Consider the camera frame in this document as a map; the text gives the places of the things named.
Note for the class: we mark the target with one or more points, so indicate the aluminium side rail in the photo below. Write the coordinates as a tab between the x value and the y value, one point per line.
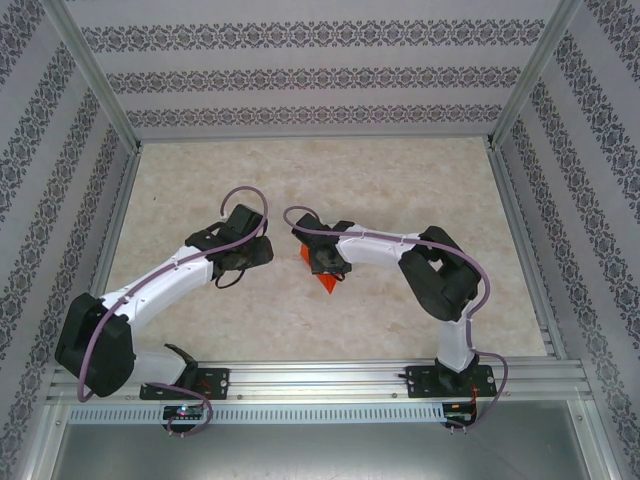
510	200
108	250

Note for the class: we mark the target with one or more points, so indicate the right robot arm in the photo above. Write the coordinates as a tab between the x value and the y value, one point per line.
440	280

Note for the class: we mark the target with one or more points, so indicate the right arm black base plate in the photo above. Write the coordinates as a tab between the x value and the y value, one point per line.
422	382

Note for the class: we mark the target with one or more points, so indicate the aluminium frame post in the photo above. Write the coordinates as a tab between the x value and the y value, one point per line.
530	75
97	75

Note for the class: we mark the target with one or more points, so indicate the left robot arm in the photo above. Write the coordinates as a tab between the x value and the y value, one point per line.
95	345

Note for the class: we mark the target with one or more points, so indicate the aluminium mounting rail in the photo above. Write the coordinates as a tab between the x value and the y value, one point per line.
320	380

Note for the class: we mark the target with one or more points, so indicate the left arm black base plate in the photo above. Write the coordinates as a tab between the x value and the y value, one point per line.
217	382

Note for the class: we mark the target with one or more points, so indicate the orange paper sheet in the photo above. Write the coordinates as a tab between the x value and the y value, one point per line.
330	285

